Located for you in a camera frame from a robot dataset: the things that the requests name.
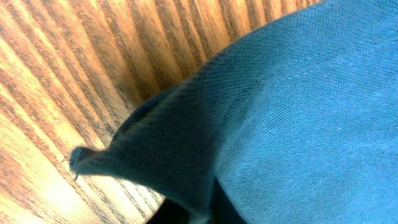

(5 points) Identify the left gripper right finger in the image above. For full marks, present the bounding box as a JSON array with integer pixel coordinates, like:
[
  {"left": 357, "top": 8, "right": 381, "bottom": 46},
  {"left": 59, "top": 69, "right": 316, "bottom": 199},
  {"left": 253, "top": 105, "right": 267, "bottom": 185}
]
[{"left": 210, "top": 180, "right": 246, "bottom": 224}]

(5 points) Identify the blue polo shirt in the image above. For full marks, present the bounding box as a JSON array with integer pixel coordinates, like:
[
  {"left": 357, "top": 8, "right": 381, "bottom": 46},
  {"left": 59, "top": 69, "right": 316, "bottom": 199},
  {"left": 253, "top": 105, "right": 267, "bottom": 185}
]
[{"left": 70, "top": 0, "right": 397, "bottom": 223}]

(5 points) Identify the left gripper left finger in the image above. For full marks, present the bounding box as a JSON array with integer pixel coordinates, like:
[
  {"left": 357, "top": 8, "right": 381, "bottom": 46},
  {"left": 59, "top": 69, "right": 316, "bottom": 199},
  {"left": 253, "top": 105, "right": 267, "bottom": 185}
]
[{"left": 146, "top": 198, "right": 189, "bottom": 224}]

